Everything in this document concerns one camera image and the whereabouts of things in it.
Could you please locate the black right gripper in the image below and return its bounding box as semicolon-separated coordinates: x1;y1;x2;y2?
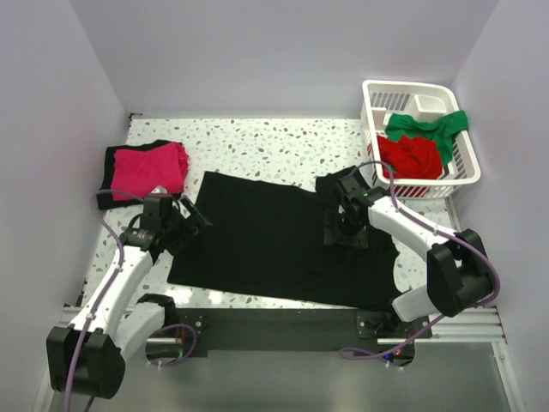
324;209;367;256

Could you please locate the black t shirt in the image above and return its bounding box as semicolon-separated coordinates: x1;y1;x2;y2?
97;140;183;210
167;168;400;311

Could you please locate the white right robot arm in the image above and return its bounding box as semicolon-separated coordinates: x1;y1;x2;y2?
324;174;499;337

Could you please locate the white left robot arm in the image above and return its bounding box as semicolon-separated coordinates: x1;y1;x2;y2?
46;192;210;401

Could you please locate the folded pink t shirt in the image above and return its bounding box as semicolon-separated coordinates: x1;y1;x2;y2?
111;142;189;197

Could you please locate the folded black t shirt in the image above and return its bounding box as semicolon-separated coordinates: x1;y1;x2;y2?
97;140;183;210

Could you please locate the red t shirt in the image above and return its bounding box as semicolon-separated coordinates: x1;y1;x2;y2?
377;136;443;179

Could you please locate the green t shirt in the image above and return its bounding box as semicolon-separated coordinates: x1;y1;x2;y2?
384;111;468;166

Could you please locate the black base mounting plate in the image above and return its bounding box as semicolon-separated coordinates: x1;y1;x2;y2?
143;306;433;366

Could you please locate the white plastic laundry basket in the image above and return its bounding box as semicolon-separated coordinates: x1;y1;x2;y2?
360;80;481;200

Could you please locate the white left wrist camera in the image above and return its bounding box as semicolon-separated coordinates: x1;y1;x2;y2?
151;185;168;194

